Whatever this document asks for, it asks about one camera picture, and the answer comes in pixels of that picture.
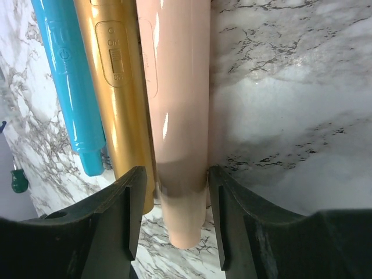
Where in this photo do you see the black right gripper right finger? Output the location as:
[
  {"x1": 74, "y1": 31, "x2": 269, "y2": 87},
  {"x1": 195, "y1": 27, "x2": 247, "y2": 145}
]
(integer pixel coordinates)
[{"x1": 208, "y1": 166, "x2": 371, "y2": 278}]

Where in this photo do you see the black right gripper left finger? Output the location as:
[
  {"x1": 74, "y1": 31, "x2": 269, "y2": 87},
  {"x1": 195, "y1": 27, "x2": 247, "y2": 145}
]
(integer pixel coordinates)
[{"x1": 1, "y1": 166, "x2": 147, "y2": 278}]

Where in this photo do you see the gold microphone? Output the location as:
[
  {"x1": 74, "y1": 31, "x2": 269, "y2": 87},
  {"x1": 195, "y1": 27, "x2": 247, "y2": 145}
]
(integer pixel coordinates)
[{"x1": 74, "y1": 0, "x2": 157, "y2": 214}]

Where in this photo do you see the beige microphone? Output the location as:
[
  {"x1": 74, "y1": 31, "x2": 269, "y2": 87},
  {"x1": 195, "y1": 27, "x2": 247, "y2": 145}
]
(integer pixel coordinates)
[{"x1": 137, "y1": 0, "x2": 210, "y2": 249}]

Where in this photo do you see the blue microphone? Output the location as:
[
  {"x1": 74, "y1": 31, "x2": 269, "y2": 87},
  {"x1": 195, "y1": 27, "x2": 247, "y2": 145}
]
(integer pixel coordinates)
[{"x1": 32, "y1": 0, "x2": 106, "y2": 177}]

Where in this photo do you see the green small part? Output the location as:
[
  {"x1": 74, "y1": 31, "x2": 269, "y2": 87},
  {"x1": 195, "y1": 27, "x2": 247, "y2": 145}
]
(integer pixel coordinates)
[{"x1": 10, "y1": 157, "x2": 28, "y2": 194}]

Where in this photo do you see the clear plastic screw box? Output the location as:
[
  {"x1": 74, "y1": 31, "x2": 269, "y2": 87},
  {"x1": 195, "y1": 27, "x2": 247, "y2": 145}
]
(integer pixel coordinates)
[{"x1": 0, "y1": 121, "x2": 7, "y2": 134}]

